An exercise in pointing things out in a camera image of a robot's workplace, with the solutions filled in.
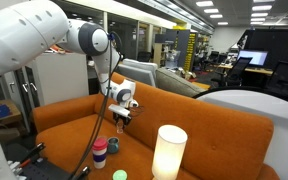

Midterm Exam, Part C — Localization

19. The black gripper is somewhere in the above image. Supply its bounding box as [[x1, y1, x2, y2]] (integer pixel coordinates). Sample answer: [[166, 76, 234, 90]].
[[112, 112, 133, 130]]

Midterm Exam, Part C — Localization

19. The small clear glass cup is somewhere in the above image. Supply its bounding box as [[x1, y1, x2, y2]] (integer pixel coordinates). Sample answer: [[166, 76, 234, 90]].
[[115, 118, 125, 135]]

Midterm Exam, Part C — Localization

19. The grey fabric sofa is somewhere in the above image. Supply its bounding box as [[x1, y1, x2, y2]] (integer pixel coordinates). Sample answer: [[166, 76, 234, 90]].
[[155, 67, 207, 98]]

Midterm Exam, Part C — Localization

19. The orange fabric sofa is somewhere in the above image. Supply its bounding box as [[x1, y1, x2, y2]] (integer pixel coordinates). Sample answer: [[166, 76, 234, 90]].
[[32, 71, 280, 180]]

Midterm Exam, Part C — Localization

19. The red lid striped tumbler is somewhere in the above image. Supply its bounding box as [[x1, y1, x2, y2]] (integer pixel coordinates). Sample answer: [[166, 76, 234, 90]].
[[91, 136, 109, 170]]

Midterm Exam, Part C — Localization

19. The round light green lid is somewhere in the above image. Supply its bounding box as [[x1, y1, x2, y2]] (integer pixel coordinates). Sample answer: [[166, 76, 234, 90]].
[[112, 169, 128, 180]]

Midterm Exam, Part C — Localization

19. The light grey chair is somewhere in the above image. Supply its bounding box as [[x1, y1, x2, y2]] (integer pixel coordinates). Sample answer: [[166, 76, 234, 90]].
[[117, 58, 159, 88]]

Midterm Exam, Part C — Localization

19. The white cylinder table lamp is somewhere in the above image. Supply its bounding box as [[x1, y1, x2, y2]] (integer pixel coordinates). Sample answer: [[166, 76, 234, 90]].
[[151, 124, 189, 180]]

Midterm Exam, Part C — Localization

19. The white storage cabinet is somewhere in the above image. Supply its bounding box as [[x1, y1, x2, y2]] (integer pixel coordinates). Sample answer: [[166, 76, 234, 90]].
[[27, 52, 90, 107]]

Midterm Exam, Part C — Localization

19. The yellow and black shelf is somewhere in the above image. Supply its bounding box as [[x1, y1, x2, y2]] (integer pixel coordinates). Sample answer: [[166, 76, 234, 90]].
[[175, 29, 199, 73]]

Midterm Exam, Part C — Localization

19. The brown box under blue object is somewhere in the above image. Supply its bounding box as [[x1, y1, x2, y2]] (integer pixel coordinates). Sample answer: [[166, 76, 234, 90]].
[[0, 99, 24, 126]]

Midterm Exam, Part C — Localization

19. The black mesh office chair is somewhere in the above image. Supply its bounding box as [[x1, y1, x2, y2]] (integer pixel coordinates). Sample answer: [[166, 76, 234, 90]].
[[211, 57, 253, 88]]

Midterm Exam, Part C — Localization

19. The lit computer monitor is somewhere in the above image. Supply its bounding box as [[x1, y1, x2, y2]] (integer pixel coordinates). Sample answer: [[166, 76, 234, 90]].
[[237, 49, 269, 67]]

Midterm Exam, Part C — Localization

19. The wooden office desk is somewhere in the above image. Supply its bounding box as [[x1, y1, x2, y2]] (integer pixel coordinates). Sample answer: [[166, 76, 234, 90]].
[[217, 63, 274, 76]]

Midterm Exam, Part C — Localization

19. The white round panel black rim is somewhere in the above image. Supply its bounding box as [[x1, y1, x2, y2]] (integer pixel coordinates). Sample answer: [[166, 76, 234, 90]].
[[193, 87, 288, 180]]

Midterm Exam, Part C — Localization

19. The blue cup with handle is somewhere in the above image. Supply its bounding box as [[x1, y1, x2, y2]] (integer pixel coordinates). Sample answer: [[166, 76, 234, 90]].
[[106, 136, 121, 155]]

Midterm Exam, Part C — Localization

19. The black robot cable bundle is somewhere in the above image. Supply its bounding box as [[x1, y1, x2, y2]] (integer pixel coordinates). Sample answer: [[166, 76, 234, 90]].
[[67, 31, 124, 180]]

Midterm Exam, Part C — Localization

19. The orange handled black clamp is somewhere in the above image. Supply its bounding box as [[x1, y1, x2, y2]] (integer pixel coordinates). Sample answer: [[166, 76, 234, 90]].
[[16, 142, 47, 168], [73, 165, 92, 180]]

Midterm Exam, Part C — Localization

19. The black partition wall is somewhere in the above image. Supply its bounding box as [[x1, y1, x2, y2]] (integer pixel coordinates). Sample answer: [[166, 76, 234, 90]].
[[242, 28, 288, 72]]

